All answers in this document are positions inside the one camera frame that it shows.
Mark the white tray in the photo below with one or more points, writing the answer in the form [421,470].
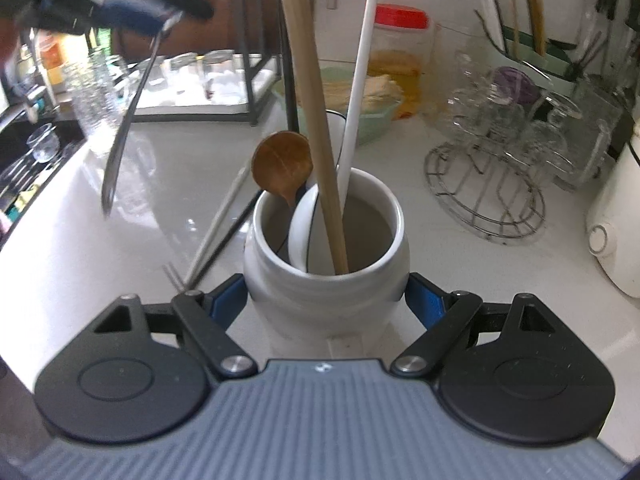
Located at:
[190,102]

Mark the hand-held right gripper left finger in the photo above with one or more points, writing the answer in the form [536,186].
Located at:
[227,302]

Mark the clear drinking glass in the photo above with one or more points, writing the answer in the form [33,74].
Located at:
[185,72]
[159,75]

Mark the orange label bottle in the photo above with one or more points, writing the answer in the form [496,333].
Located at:
[52,60]

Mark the white ceramic spoon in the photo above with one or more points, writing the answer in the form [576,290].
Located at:
[300,230]

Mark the textured glass pitcher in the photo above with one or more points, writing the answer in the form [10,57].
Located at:
[97,100]

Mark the clear stemmed glass cup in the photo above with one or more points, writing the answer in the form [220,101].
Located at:
[555,125]
[475,105]

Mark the white electric cooker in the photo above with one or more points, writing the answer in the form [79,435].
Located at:
[620,220]

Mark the black metal shelf rack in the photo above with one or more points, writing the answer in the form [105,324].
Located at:
[262,60]

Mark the red lid plastic jar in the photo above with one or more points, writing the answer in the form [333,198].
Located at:
[400,60]

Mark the black kitchen sink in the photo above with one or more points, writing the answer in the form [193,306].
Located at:
[30,180]

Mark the green plastic basket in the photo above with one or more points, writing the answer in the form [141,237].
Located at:
[372,127]

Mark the metal spoon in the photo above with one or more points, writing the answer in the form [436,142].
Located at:
[126,125]

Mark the bunch of assorted chopsticks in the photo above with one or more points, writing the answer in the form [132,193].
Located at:
[537,20]

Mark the green cutlery holder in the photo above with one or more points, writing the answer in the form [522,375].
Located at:
[560,67]

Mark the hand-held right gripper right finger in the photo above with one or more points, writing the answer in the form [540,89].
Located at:
[427,300]

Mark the tall clear glass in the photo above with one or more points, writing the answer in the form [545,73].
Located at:
[450,55]

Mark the white chopstick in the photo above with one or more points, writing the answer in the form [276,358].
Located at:
[360,70]
[220,220]

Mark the brown wooden spoon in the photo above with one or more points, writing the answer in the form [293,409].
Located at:
[282,160]

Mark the bundle of thin wooden sticks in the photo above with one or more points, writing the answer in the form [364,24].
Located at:
[380,91]

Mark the purple glass cup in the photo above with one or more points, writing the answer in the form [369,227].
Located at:
[515,85]

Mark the small glass bowl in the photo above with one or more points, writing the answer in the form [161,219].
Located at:
[44,142]

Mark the clear glass with red print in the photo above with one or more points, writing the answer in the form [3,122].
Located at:
[222,75]

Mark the bunch of dark thin utensils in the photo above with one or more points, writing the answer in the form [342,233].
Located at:
[587,55]

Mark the white ceramic jar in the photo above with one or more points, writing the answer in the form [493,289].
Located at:
[325,300]

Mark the wooden chopstick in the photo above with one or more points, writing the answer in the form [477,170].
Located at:
[310,85]

